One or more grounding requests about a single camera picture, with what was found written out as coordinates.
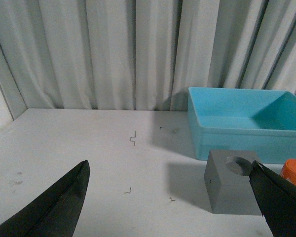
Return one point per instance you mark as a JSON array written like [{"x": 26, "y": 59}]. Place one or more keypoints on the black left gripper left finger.
[{"x": 56, "y": 211}]

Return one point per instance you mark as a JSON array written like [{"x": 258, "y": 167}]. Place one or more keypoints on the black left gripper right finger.
[{"x": 276, "y": 199}]

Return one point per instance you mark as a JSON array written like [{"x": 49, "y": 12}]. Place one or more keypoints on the orange cylinder part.
[{"x": 288, "y": 170}]

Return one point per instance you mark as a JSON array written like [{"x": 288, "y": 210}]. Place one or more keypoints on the gray cube with round hole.
[{"x": 227, "y": 182}]

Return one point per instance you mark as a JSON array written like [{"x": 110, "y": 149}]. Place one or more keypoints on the blue plastic box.
[{"x": 263, "y": 121}]

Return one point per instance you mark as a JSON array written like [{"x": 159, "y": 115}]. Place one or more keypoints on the white curtain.
[{"x": 141, "y": 54}]

